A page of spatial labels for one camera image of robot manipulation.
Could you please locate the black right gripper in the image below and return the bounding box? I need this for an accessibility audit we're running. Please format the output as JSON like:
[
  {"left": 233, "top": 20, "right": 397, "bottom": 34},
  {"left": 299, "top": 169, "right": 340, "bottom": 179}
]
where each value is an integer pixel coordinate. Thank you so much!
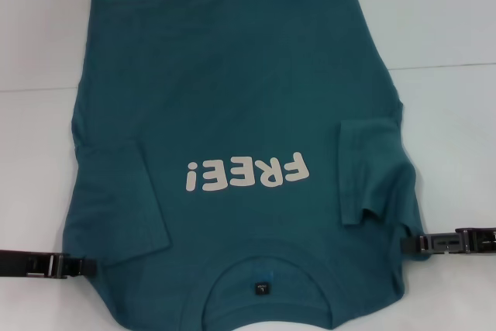
[{"left": 400, "top": 226, "right": 496, "bottom": 258}]

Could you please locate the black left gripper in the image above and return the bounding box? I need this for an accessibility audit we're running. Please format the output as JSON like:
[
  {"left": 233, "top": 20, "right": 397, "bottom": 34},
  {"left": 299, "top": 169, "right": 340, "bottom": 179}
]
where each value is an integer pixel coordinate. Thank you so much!
[{"left": 0, "top": 248, "right": 98, "bottom": 280}]

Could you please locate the teal FREE print T-shirt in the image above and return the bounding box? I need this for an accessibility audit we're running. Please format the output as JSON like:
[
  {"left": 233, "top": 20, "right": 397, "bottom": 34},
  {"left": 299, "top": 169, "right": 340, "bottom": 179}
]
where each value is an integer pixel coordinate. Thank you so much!
[{"left": 64, "top": 0, "right": 425, "bottom": 327}]

